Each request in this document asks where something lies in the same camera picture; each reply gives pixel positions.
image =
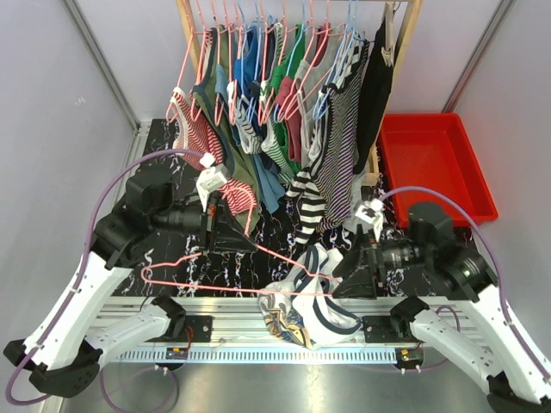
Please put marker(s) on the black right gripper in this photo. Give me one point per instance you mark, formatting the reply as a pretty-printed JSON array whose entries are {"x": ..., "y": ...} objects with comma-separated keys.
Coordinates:
[{"x": 360, "y": 267}]

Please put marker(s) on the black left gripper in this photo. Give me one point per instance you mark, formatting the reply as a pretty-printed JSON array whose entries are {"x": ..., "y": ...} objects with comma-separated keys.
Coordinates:
[{"x": 229, "y": 225}]

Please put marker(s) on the white navy-trimmed tank top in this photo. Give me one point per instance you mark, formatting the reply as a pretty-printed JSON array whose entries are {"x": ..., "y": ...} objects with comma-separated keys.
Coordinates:
[{"x": 300, "y": 309}]

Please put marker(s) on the purple black striped tank top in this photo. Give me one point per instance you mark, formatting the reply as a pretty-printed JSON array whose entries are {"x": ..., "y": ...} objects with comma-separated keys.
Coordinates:
[{"x": 333, "y": 171}]

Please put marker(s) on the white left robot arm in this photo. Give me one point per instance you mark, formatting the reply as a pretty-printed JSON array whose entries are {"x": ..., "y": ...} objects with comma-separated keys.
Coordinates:
[{"x": 62, "y": 356}]

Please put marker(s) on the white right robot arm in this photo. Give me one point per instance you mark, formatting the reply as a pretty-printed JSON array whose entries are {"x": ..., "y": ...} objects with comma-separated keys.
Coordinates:
[{"x": 509, "y": 370}]

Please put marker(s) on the light blue tank top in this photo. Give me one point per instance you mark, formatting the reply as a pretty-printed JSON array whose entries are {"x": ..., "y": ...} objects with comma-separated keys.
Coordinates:
[{"x": 249, "y": 146}]

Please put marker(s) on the black white wide-striped top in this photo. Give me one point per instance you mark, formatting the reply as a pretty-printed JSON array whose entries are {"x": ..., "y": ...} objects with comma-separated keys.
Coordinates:
[{"x": 310, "y": 204}]

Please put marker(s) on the green white striped tank top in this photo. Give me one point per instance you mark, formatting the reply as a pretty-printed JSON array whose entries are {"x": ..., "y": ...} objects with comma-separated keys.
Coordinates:
[{"x": 275, "y": 143}]

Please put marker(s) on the red white striped tank top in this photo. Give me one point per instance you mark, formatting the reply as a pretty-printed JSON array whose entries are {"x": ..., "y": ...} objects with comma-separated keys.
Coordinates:
[{"x": 198, "y": 135}]

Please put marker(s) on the maroon tank top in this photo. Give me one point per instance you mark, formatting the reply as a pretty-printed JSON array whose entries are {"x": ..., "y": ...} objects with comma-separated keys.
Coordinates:
[{"x": 293, "y": 105}]

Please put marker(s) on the grey tank top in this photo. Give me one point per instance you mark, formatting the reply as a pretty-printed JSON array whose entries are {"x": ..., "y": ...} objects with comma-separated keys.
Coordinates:
[{"x": 310, "y": 77}]

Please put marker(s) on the olive green tank top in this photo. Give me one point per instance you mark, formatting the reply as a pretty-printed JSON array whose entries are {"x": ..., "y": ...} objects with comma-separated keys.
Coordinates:
[{"x": 214, "y": 67}]

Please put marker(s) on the red plastic bin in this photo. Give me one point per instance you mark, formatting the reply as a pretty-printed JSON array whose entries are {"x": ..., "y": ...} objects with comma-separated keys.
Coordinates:
[{"x": 434, "y": 151}]

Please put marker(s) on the black garment on rack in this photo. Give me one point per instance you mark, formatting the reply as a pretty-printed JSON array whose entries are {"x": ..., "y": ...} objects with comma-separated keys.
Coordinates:
[{"x": 375, "y": 91}]

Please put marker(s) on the wooden clothes rack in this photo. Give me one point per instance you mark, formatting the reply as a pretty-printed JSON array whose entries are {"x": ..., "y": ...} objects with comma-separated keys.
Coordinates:
[{"x": 193, "y": 55}]

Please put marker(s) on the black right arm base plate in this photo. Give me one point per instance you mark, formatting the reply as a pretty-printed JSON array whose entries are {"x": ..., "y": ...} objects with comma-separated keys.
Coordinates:
[{"x": 386, "y": 329}]

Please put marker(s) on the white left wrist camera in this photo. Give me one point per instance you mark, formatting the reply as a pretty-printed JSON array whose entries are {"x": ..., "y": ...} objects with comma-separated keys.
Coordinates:
[{"x": 212, "y": 177}]

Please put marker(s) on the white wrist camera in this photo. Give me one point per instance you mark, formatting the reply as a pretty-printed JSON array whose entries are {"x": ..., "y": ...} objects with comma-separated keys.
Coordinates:
[
  {"x": 369, "y": 215},
  {"x": 212, "y": 177}
]

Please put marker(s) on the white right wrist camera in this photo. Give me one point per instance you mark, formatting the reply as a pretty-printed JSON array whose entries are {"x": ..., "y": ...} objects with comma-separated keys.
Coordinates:
[{"x": 369, "y": 215}]

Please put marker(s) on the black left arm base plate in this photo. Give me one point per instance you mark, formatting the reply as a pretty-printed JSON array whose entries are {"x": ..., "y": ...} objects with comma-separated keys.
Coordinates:
[{"x": 200, "y": 327}]

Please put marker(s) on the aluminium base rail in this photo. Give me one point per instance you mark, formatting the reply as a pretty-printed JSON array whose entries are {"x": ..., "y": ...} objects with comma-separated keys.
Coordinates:
[{"x": 239, "y": 322}]

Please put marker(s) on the white slotted cable duct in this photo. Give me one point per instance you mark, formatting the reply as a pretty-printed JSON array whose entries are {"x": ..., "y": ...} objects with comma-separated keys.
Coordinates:
[{"x": 236, "y": 355}]

